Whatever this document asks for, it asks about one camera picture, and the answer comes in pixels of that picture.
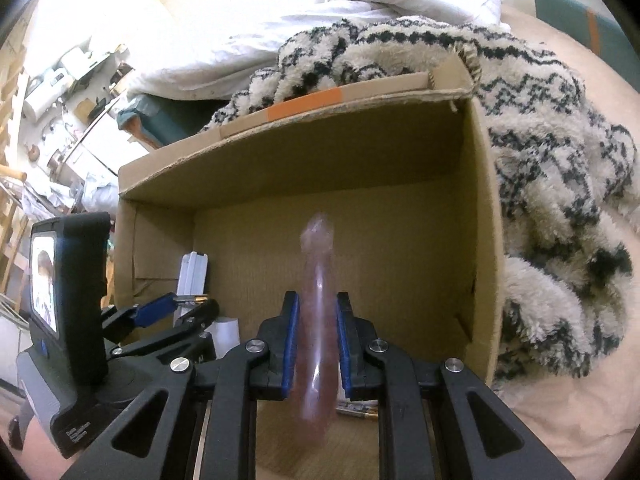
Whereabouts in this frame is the pink rhinestone key fob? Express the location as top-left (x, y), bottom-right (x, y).
top-left (295, 212), bottom-right (335, 438)

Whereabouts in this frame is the cardboard box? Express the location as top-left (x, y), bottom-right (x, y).
top-left (114, 52), bottom-right (506, 480)

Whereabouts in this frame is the wooden rack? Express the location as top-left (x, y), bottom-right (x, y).
top-left (0, 165), bottom-right (31, 291)

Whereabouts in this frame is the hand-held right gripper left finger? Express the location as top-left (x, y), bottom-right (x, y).
top-left (65, 290), bottom-right (301, 480)

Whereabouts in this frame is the patterned fleece blanket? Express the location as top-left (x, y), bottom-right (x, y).
top-left (200, 15), bottom-right (638, 393)

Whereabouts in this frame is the teal padded cushion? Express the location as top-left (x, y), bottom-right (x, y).
top-left (532, 0), bottom-right (626, 61)
top-left (117, 97), bottom-right (226, 151)

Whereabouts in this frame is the white duvet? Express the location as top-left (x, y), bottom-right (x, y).
top-left (127, 0), bottom-right (511, 101)

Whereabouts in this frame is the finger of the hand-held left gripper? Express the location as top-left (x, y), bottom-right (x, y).
top-left (102, 292), bottom-right (176, 341)
top-left (120, 299), bottom-right (221, 361)

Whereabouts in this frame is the white charger plug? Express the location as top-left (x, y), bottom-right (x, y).
top-left (205, 316), bottom-right (241, 356)

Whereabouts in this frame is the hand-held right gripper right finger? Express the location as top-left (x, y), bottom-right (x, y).
top-left (335, 291), bottom-right (576, 480)

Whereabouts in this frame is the white water heater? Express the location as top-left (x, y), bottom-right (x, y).
top-left (22, 87), bottom-right (66, 121)

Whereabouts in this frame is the grey trash bag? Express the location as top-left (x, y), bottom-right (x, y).
top-left (82, 172), bottom-right (121, 221)

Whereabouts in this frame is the hanging white cloth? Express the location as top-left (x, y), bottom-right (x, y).
top-left (20, 180), bottom-right (86, 216)

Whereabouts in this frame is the white kitchen base cabinet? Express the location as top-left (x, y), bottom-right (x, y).
top-left (75, 105), bottom-right (151, 181)

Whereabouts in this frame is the white battery charger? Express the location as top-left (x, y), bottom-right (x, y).
top-left (176, 250), bottom-right (210, 297)

